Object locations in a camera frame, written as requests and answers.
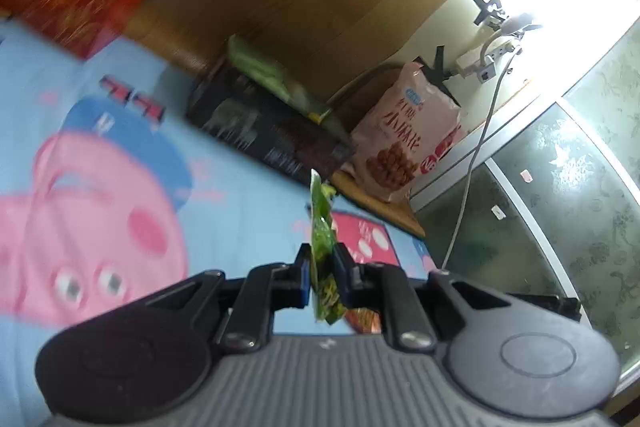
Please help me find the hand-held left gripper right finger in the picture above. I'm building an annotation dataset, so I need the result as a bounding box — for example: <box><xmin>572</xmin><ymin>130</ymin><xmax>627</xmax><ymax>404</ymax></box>
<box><xmin>331</xmin><ymin>243</ymin><xmax>512</xmax><ymax>353</ymax></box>

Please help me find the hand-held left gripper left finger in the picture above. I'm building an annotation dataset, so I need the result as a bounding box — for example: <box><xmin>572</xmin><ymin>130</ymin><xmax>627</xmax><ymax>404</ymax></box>
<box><xmin>132</xmin><ymin>243</ymin><xmax>312</xmax><ymax>355</ymax></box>

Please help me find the small green snack packet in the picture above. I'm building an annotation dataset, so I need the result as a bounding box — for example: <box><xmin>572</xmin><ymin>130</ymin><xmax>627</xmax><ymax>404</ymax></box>
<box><xmin>306</xmin><ymin>169</ymin><xmax>348</xmax><ymax>325</ymax></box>

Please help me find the black cardboard box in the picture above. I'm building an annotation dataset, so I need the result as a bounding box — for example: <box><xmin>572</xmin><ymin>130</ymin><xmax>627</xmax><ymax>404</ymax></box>
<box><xmin>186</xmin><ymin>57</ymin><xmax>357</xmax><ymax>188</ymax></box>

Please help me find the pale green snack packet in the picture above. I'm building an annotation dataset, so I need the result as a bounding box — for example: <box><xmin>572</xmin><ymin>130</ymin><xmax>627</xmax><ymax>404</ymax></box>
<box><xmin>227</xmin><ymin>34</ymin><xmax>301</xmax><ymax>102</ymax></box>

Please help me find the small red snack packet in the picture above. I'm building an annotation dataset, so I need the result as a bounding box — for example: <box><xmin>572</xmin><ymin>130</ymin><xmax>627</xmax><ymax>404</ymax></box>
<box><xmin>345</xmin><ymin>307</ymin><xmax>386</xmax><ymax>335</ymax></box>

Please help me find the cartoon pig printed blanket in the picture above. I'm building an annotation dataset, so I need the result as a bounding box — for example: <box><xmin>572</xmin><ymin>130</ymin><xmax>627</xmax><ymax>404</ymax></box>
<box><xmin>0</xmin><ymin>19</ymin><xmax>441</xmax><ymax>427</ymax></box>

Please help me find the frosted glass door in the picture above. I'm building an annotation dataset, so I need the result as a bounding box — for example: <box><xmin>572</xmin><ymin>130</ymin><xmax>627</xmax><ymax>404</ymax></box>
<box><xmin>415</xmin><ymin>17</ymin><xmax>640</xmax><ymax>400</ymax></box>

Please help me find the large pink snack bag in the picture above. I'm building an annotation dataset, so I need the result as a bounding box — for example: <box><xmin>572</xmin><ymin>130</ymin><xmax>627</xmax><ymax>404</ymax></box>
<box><xmin>350</xmin><ymin>61</ymin><xmax>468</xmax><ymax>202</ymax></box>

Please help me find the white power strip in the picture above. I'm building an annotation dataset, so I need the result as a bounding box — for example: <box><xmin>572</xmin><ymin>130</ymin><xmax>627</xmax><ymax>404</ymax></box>
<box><xmin>455</xmin><ymin>42</ymin><xmax>523</xmax><ymax>82</ymax></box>

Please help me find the white cable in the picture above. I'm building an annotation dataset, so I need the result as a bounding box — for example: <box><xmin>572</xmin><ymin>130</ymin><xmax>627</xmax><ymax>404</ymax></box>
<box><xmin>440</xmin><ymin>52</ymin><xmax>516</xmax><ymax>270</ymax></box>

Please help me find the black wall bracket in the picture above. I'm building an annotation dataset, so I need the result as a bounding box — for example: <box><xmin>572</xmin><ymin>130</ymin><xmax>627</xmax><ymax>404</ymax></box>
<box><xmin>462</xmin><ymin>0</ymin><xmax>543</xmax><ymax>32</ymax></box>

